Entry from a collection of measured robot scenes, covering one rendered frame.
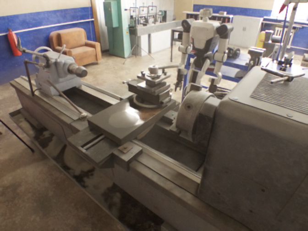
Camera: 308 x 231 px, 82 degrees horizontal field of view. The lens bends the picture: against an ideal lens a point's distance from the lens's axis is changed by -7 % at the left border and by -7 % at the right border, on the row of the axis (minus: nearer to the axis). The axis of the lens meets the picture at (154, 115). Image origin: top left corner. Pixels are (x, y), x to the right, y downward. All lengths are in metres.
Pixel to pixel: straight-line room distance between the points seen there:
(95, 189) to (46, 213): 0.66
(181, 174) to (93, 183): 0.78
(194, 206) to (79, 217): 1.22
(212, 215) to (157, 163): 0.37
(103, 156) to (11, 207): 1.38
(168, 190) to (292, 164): 0.55
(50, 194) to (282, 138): 1.99
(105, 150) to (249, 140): 0.75
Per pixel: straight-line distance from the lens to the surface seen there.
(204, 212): 0.92
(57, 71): 1.73
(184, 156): 1.25
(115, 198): 1.46
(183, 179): 0.99
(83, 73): 1.55
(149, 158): 1.07
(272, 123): 0.59
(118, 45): 5.68
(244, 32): 7.66
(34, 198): 2.22
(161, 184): 0.97
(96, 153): 1.09
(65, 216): 1.97
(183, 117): 0.86
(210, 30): 2.06
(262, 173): 0.68
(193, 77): 2.26
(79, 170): 1.69
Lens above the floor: 1.61
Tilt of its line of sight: 34 degrees down
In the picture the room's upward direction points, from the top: straight up
